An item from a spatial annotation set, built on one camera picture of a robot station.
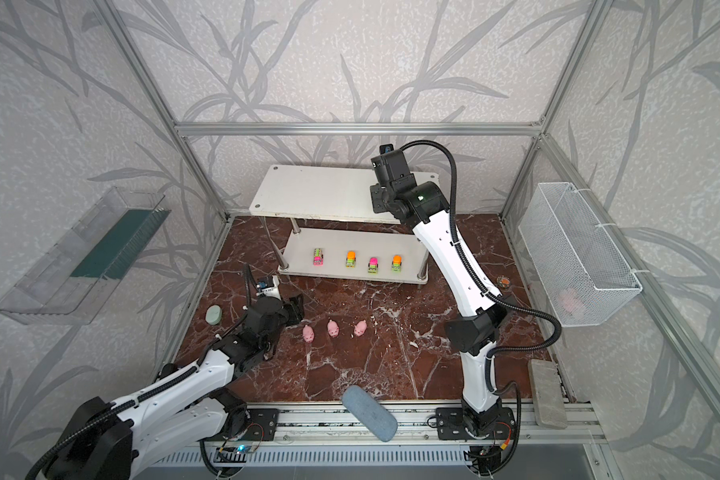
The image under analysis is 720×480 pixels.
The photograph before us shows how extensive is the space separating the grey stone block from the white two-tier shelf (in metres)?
0.40

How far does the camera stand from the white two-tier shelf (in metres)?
0.77

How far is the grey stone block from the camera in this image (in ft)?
2.42
